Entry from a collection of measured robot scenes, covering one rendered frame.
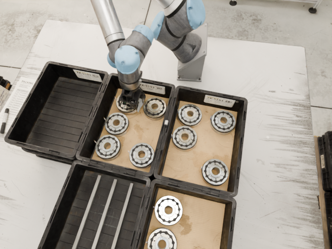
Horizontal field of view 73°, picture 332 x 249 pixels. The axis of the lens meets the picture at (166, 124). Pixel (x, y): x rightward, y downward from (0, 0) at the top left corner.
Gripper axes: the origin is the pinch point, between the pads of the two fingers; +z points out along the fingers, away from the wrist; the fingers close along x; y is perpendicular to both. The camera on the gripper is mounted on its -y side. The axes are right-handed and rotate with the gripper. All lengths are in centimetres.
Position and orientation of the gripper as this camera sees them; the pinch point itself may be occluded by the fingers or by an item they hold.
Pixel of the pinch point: (134, 103)
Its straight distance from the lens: 101.7
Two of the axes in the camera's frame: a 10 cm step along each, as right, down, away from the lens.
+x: 9.7, 2.5, -0.2
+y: -2.3, 8.9, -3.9
